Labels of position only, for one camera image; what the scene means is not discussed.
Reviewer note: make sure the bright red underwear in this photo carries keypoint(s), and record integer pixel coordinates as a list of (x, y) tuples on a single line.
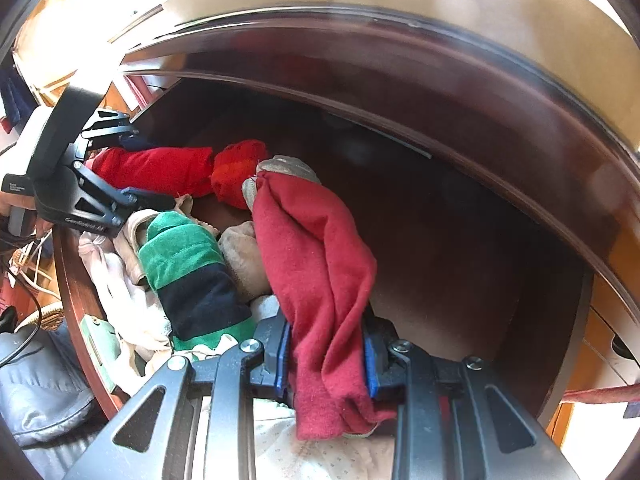
[(155, 167)]

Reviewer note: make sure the white dotted cloth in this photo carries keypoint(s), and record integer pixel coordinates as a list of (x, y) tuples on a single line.
[(300, 455)]

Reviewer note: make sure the person's blue jeans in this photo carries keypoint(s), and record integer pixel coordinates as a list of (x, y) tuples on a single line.
[(40, 390)]

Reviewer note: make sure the orange wooden cabinet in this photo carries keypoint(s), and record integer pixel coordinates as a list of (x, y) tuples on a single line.
[(610, 320)]

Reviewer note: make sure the pale green packet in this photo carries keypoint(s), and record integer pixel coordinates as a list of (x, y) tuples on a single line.
[(100, 335)]

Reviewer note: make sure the tan underwear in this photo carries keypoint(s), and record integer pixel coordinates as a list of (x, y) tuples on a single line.
[(245, 260)]

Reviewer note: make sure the orange-red rolled underwear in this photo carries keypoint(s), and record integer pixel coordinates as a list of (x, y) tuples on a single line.
[(235, 170)]

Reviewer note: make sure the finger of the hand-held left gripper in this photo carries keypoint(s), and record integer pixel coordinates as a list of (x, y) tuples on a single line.
[(107, 200), (110, 122)]

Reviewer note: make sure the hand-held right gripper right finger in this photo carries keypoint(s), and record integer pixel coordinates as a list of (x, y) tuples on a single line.
[(371, 370)]

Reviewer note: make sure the dark red cloth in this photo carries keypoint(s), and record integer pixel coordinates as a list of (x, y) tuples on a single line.
[(310, 260)]

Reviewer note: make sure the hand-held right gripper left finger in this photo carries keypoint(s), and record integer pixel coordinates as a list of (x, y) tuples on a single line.
[(282, 355)]

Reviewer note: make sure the green navy striped underwear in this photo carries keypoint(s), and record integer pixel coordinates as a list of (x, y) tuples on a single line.
[(195, 280)]

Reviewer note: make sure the dark wooden drawer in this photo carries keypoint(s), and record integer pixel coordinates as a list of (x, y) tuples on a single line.
[(450, 270)]

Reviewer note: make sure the person's left hand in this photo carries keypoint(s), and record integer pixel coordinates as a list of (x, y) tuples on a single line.
[(17, 205)]

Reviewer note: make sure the dark wooden dresser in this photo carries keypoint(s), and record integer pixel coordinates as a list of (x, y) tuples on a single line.
[(450, 75)]

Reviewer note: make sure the pale pinkish white underwear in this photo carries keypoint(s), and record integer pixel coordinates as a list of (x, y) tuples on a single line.
[(120, 300)]

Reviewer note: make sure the blue cloth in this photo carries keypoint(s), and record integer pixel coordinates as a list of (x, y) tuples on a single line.
[(15, 97)]

